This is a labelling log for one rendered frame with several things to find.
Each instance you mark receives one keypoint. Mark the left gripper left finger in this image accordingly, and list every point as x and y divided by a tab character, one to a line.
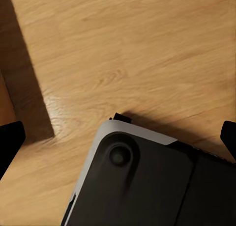
12	137

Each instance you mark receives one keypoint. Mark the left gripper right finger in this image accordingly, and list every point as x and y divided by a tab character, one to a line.
228	136

